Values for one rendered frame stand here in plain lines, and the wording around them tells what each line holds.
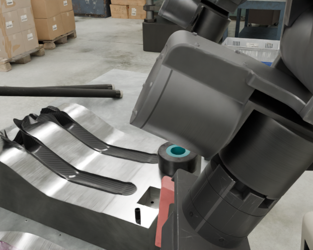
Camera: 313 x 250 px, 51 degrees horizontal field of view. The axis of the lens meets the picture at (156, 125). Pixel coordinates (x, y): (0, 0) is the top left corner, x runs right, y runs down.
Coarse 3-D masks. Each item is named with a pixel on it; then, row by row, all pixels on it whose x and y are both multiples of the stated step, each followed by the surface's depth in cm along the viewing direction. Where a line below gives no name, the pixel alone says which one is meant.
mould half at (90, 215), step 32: (32, 128) 71; (96, 128) 78; (0, 160) 62; (32, 160) 64; (96, 160) 69; (128, 160) 69; (0, 192) 67; (32, 192) 61; (64, 192) 60; (96, 192) 60; (64, 224) 61; (96, 224) 57; (128, 224) 53
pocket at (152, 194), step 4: (148, 188) 60; (152, 188) 61; (156, 188) 60; (160, 188) 60; (148, 192) 61; (152, 192) 61; (156, 192) 61; (144, 196) 59; (148, 196) 61; (152, 196) 62; (156, 196) 61; (140, 200) 58; (144, 200) 60; (148, 200) 61; (152, 200) 61; (156, 200) 61; (144, 204) 60; (148, 204) 60; (152, 204) 60; (156, 204) 60; (156, 208) 59
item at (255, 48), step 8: (232, 40) 388; (240, 40) 384; (248, 40) 381; (256, 40) 378; (264, 40) 375; (272, 40) 372; (232, 48) 355; (240, 48) 352; (248, 48) 349; (256, 48) 346; (264, 48) 343; (272, 48) 376; (256, 56) 350; (264, 56) 364; (272, 56) 344
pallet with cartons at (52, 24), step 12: (36, 0) 458; (48, 0) 464; (60, 0) 496; (36, 12) 466; (48, 12) 467; (60, 12) 499; (72, 12) 532; (36, 24) 475; (48, 24) 472; (60, 24) 502; (72, 24) 536; (48, 36) 478; (60, 36) 504; (72, 36) 547; (48, 48) 488
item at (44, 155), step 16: (48, 112) 78; (64, 112) 77; (64, 128) 74; (80, 128) 76; (16, 144) 65; (32, 144) 69; (96, 144) 75; (48, 160) 66; (64, 160) 67; (144, 160) 69; (64, 176) 65; (80, 176) 65; (96, 176) 64; (112, 192) 59; (128, 192) 60
